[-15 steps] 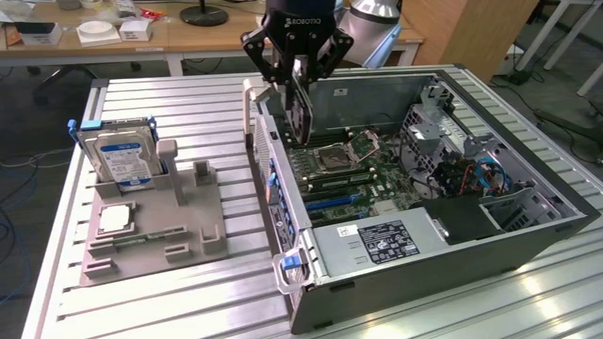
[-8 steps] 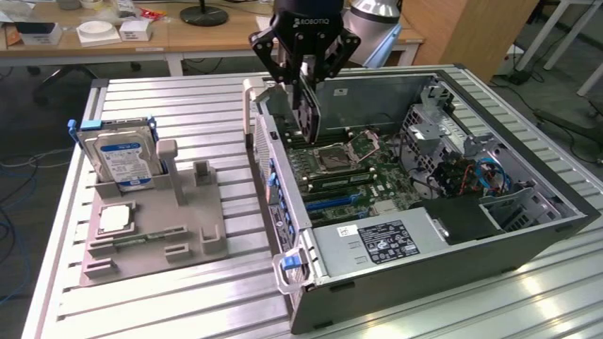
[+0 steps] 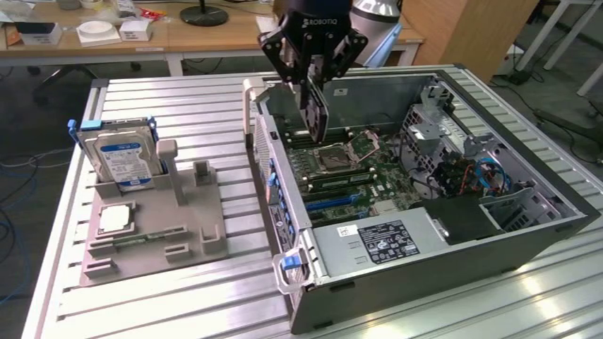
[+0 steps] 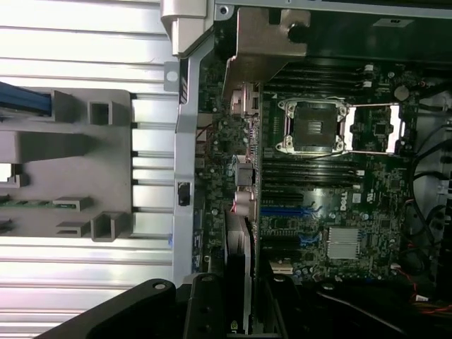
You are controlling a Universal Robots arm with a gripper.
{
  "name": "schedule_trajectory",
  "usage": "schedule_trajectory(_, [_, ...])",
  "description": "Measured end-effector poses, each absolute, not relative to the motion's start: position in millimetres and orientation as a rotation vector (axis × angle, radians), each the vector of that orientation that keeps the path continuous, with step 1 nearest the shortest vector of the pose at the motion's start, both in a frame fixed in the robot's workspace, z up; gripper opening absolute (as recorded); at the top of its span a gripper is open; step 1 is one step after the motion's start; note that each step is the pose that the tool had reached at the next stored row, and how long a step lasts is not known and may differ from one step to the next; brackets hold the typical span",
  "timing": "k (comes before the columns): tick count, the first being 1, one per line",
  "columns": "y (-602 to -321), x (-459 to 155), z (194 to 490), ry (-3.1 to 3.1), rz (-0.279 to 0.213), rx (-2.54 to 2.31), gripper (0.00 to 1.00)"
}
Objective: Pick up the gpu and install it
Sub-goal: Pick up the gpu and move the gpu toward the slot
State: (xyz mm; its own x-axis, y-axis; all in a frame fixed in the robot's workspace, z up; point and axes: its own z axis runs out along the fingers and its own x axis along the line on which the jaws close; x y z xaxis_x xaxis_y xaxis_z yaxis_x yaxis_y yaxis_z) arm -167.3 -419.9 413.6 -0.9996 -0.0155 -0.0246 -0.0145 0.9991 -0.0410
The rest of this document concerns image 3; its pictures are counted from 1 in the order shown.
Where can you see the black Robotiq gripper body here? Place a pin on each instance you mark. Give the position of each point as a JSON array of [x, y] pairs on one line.
[[315, 21]]

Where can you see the black graphics card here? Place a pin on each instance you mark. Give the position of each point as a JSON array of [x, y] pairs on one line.
[[317, 113]]

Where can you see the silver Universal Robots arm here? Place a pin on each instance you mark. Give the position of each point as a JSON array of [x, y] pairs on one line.
[[374, 10]]

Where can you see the white paper stack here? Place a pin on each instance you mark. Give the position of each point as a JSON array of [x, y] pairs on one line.
[[264, 26]]

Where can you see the wooden desk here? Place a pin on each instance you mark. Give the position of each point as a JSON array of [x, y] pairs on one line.
[[212, 39]]

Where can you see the black round monitor base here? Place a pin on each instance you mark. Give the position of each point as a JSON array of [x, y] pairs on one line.
[[204, 16]]

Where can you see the metal socket cover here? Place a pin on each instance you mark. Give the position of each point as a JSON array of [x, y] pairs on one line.
[[365, 144]]

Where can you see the wooden cabinet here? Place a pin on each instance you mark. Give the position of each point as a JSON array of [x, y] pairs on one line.
[[471, 35]]

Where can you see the CPU socket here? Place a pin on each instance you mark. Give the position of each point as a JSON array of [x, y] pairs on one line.
[[335, 157]]

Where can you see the red packet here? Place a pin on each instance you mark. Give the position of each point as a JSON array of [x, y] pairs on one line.
[[155, 16]]

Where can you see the small white labelled box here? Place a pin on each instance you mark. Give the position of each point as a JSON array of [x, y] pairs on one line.
[[135, 31]]

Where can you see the installed RAM stick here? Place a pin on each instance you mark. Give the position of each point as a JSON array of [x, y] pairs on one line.
[[339, 180]]

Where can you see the white round holder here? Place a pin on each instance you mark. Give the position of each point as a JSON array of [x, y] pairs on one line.
[[96, 33]]

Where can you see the blue expansion slot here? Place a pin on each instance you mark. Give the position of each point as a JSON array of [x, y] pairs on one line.
[[330, 204]]

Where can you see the silver chipset heatsink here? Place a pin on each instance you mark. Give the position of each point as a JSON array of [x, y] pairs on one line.
[[387, 207]]

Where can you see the silver hard disk blue label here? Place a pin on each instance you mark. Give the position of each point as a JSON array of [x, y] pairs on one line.
[[120, 159]]

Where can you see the blue disk caddy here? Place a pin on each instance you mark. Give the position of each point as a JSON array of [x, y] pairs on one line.
[[71, 132]]

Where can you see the black office chair base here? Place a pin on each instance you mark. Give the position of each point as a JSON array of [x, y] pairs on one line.
[[52, 79]]

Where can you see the black floor stand base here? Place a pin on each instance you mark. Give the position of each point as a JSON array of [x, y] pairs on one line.
[[575, 121]]

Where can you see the white box black lid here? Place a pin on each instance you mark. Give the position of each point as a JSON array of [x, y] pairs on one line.
[[39, 33]]

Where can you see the metal disk bay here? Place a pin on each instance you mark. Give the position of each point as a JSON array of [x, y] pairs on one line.
[[518, 212]]

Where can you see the grey power supply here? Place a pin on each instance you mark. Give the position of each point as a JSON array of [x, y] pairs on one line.
[[339, 257]]

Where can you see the silver CPU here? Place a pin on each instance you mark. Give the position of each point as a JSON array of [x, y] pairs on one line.
[[115, 219]]

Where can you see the blue case latch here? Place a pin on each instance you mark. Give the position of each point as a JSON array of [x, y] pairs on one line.
[[288, 263]]

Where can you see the green RAM stick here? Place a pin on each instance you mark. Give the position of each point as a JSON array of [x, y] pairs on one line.
[[142, 238]]

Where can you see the grey parts rack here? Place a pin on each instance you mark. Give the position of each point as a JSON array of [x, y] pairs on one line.
[[155, 254]]

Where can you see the black open PC case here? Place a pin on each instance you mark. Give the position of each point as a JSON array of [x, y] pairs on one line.
[[425, 282]]

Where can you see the white table frame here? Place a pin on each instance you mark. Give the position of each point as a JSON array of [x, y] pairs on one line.
[[563, 39]]

